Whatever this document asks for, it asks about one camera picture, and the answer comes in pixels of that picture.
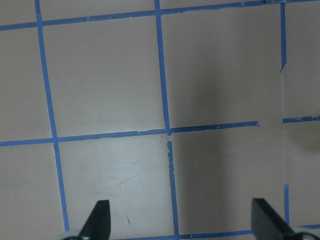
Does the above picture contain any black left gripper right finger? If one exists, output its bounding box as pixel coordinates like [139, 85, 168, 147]
[250, 198, 296, 240]

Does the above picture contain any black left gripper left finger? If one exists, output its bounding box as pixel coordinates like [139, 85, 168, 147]
[77, 200, 111, 239]

